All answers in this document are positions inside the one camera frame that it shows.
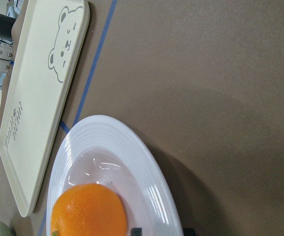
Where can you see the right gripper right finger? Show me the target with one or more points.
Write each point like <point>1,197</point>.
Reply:
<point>189,232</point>

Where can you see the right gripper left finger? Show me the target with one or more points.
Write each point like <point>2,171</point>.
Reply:
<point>136,232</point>

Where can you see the orange fruit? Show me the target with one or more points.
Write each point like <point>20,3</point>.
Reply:
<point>88,210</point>

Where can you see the white round plate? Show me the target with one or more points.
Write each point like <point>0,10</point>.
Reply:
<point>101,149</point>

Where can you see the cream bear tray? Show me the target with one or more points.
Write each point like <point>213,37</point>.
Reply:
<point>49,46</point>

